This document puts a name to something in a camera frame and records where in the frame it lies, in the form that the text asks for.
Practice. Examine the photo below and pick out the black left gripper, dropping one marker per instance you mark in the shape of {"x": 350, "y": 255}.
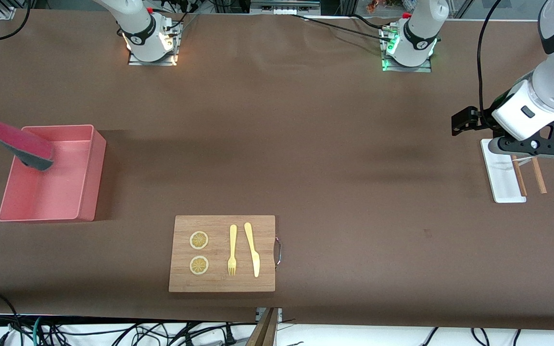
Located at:
{"x": 482, "y": 119}

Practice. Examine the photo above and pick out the red cloth with grey edge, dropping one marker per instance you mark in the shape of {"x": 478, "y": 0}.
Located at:
{"x": 12, "y": 139}

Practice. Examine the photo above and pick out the white rectangular tray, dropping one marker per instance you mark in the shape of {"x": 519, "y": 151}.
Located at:
{"x": 500, "y": 178}

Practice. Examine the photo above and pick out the grey power strip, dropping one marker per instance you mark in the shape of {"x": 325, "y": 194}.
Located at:
{"x": 282, "y": 10}

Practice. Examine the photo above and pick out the yellow plastic knife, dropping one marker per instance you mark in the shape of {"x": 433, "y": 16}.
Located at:
{"x": 253, "y": 250}

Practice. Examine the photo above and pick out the yellow plastic fork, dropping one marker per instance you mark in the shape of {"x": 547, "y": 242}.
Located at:
{"x": 232, "y": 240}

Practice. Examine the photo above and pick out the wooden plank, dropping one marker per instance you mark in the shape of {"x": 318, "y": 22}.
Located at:
{"x": 265, "y": 331}

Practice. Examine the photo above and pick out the lemon slice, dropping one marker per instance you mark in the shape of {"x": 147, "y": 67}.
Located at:
{"x": 199, "y": 265}
{"x": 199, "y": 240}

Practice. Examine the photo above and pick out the wooden cutting board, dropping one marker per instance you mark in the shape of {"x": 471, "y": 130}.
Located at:
{"x": 219, "y": 283}

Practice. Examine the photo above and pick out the black power plug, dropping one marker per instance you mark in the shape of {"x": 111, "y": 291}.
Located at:
{"x": 229, "y": 336}

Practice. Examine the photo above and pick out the pink plastic bin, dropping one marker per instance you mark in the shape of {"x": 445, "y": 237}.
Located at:
{"x": 51, "y": 192}

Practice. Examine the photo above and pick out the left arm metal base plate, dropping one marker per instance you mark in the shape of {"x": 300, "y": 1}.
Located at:
{"x": 407, "y": 68}

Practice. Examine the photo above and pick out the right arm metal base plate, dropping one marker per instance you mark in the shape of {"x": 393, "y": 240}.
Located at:
{"x": 152, "y": 61}

